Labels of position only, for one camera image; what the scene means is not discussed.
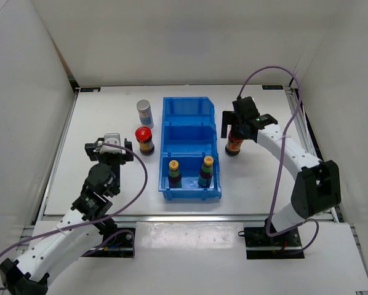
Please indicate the right black corner label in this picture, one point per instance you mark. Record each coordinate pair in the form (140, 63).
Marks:
(272, 87)

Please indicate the front aluminium rail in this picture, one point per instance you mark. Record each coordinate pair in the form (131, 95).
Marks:
(192, 218)

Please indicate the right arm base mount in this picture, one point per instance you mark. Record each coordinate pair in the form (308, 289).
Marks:
(259, 246)

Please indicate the black corner label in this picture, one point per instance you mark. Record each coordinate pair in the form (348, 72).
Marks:
(272, 87)
(90, 89)

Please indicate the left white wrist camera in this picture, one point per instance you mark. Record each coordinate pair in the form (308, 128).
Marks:
(108, 144)

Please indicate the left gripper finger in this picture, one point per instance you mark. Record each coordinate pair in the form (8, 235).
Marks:
(92, 150)
(128, 150)

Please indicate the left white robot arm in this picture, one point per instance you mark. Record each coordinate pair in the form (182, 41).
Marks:
(84, 226)

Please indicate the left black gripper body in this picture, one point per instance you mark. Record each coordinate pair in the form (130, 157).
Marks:
(113, 162)

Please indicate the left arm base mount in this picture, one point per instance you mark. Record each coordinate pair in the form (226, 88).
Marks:
(119, 246)

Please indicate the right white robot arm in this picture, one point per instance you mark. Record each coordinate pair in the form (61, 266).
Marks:
(317, 183)

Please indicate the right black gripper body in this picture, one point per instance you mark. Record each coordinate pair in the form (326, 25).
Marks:
(237, 129)

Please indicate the red-capped sauce jar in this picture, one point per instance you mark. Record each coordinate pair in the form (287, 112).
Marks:
(144, 138)
(233, 146)

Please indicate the yellow-capped sauce bottle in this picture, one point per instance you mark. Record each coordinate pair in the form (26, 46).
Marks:
(174, 177)
(206, 171)

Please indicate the left silver-capped spice shaker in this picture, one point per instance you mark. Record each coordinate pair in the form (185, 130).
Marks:
(145, 114)

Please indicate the blue three-compartment plastic bin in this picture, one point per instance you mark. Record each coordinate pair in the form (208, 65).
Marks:
(188, 134)

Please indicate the left black corner label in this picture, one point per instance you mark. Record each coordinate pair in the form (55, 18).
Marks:
(90, 89)

